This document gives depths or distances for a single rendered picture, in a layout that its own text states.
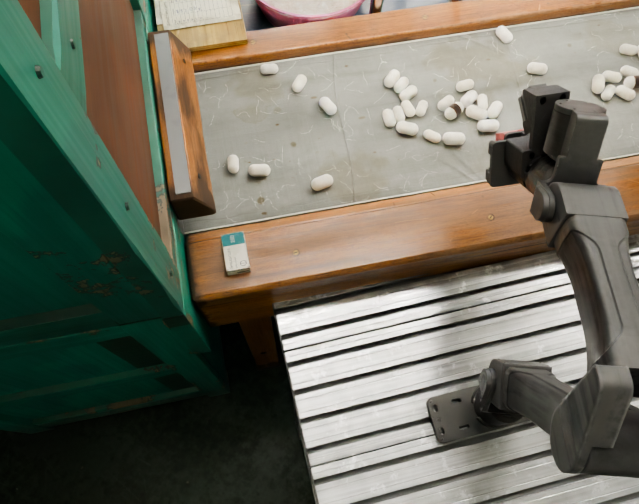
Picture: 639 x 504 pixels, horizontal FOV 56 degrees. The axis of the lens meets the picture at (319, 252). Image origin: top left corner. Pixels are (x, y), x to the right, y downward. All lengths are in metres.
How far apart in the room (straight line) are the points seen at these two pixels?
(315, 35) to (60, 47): 0.69
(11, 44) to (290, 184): 0.67
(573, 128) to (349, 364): 0.49
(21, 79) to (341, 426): 0.72
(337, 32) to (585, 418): 0.78
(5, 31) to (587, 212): 0.55
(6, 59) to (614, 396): 0.51
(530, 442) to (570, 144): 0.49
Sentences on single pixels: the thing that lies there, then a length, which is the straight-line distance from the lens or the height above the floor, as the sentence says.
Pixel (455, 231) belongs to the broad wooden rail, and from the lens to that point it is 0.96.
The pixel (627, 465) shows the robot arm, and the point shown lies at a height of 1.06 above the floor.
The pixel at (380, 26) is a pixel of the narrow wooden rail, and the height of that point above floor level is 0.76.
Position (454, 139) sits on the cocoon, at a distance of 1.04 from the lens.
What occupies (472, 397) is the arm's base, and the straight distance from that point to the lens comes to 0.98.
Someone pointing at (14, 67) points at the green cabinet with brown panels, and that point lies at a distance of 0.38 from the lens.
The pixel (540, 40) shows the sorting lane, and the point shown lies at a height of 0.74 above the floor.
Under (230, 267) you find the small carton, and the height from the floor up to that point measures 0.79.
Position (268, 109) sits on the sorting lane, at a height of 0.74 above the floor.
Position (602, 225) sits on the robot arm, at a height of 1.06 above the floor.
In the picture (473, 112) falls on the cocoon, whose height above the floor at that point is 0.76.
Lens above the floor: 1.63
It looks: 70 degrees down
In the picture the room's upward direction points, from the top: 5 degrees clockwise
